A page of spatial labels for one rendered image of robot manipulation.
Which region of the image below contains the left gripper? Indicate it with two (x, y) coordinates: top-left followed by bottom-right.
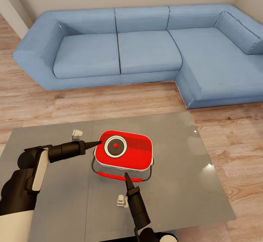
(61, 141), (102, 160)

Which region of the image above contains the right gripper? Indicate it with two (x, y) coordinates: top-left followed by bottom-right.
(125, 173), (146, 216)

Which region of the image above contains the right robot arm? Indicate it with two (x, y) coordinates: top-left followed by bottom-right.
(117, 173), (178, 242)

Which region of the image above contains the radio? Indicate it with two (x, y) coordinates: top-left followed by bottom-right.
(92, 130), (154, 182)

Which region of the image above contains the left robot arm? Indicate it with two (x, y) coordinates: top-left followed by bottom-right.
(0, 130), (102, 242)

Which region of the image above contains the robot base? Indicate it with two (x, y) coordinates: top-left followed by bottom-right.
(102, 230), (178, 242)

